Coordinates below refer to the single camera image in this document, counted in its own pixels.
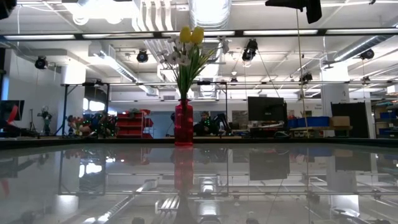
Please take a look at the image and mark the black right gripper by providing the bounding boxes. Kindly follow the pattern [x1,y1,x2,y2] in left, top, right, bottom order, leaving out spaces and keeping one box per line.
[265,0,323,24]

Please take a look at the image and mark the yellow artificial tulip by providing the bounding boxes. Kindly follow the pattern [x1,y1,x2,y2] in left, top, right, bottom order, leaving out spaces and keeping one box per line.
[190,26,205,45]
[179,26,192,44]

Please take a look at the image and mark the white artificial flower bunch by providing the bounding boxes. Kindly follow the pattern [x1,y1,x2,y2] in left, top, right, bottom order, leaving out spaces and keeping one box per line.
[157,34,231,101]

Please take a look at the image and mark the red translucent vase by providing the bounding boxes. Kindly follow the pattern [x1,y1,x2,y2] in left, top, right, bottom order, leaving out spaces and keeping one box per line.
[174,99,194,146]

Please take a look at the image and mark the small black monitor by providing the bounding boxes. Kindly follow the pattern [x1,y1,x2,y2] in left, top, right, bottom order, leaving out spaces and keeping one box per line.
[0,100,25,122]

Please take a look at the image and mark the large black monitor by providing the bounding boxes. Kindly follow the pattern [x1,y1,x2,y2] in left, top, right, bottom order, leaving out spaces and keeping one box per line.
[248,96,287,123]

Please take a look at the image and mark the blue storage bins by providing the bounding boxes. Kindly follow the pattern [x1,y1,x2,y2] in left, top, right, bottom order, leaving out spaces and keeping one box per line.
[287,116,330,128]

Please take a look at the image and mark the cardboard box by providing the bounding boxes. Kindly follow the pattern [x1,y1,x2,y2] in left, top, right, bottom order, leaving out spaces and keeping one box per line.
[329,116,351,127]

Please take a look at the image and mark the black panel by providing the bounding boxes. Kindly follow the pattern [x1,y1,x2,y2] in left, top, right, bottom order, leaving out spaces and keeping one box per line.
[330,101,370,139]

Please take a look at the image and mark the person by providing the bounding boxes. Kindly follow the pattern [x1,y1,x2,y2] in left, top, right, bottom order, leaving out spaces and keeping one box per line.
[193,111,219,137]

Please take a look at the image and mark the metal storage shelf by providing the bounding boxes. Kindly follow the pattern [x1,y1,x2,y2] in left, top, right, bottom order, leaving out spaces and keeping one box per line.
[371,99,398,139]

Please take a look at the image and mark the red shelf cart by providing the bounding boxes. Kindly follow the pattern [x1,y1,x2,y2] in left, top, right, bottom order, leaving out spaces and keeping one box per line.
[115,108,154,139]

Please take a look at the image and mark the overhead light bar frame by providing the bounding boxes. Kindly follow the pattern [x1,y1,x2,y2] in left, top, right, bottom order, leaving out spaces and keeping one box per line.
[0,28,398,41]

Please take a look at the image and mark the thin hanging cable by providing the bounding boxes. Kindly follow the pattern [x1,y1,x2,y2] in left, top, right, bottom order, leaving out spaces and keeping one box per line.
[295,7,309,138]

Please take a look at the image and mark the silver ventilation duct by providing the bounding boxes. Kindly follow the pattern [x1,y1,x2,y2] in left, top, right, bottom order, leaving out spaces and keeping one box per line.
[188,0,233,30]

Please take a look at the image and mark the black table frame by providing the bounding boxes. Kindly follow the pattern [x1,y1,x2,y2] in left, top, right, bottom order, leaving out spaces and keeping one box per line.
[0,136,398,149]

